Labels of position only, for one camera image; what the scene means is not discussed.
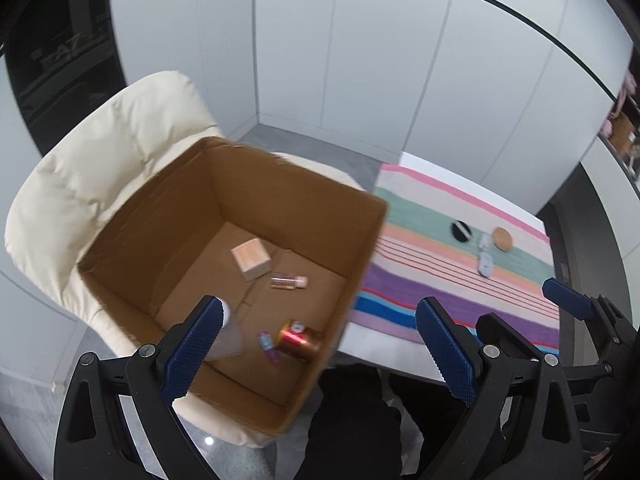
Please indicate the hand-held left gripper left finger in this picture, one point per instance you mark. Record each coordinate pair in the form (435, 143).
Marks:
(192, 355)

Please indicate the striped colourful cloth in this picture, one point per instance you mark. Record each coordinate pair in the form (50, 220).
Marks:
(400, 280)

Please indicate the small white bottle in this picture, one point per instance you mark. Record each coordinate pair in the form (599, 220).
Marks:
(485, 264)

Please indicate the small purple bottle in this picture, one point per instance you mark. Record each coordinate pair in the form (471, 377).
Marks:
(268, 347)

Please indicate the red jar gold lid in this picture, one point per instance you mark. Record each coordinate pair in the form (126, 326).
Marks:
(300, 340)

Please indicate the round wooden lid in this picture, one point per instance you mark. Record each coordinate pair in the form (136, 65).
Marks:
(502, 239)

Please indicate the black round compact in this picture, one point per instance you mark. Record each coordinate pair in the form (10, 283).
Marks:
(461, 231)

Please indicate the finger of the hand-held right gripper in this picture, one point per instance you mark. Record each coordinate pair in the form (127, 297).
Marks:
(505, 332)
(570, 300)

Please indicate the white round container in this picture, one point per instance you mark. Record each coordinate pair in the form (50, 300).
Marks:
(230, 335)

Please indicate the black glossy wall panel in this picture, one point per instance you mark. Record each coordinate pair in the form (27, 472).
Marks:
(60, 60)

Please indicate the brown cardboard box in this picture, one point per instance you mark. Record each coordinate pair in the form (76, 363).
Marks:
(150, 220)

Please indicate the wall shelf with small items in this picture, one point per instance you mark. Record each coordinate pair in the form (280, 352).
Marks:
(625, 130)

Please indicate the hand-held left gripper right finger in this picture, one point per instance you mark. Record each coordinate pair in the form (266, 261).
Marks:
(445, 355)

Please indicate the small glass bottle pink cap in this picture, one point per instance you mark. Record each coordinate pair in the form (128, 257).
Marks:
(287, 281)

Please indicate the small clear grey bottle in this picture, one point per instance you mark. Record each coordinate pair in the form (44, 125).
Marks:
(485, 242)

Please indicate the pink wooden block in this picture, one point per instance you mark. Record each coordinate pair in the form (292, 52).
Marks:
(251, 259)

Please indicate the cream padded armchair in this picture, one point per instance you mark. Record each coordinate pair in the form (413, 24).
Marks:
(75, 160)

